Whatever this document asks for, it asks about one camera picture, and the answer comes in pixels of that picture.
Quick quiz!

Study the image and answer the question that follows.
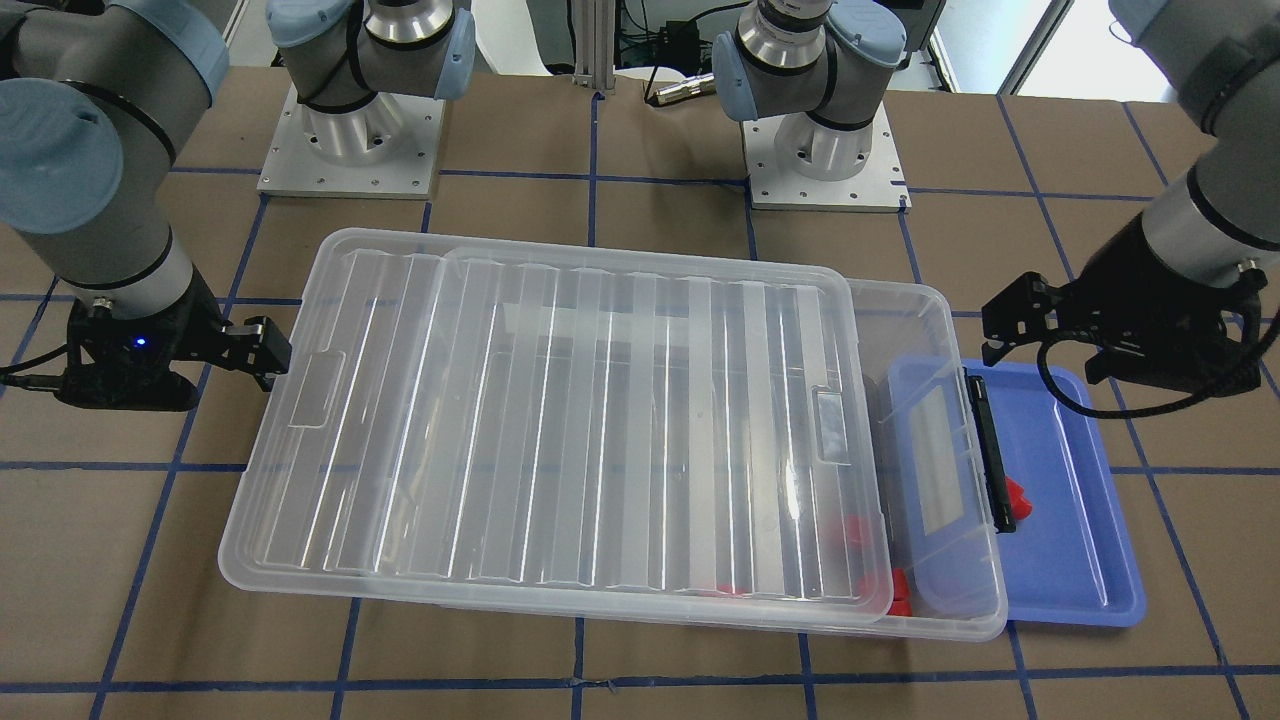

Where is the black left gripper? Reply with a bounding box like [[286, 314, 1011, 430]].
[[980, 218, 1267, 393]]

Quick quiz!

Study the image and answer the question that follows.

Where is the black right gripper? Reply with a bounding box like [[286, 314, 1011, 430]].
[[52, 266, 292, 413]]

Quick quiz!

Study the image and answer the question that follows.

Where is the red block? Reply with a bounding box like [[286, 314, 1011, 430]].
[[851, 568, 914, 618], [1005, 477, 1034, 524], [835, 514, 878, 550]]

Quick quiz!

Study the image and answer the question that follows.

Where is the clear plastic box lid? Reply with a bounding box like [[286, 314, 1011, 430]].
[[219, 228, 893, 634]]

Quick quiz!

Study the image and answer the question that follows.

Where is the blue plastic tray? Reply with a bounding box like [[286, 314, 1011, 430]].
[[876, 354, 1146, 641]]

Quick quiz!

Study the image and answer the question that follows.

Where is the clear plastic storage box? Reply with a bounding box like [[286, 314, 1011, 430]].
[[360, 278, 1009, 643]]

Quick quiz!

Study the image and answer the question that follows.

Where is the black box latch handle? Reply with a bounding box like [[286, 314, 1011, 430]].
[[964, 369, 1018, 534]]

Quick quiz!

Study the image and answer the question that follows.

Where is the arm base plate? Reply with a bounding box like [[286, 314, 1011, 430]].
[[257, 88, 448, 201], [740, 105, 913, 213]]

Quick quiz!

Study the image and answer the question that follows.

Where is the aluminium frame post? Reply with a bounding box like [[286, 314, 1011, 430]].
[[570, 0, 617, 96]]

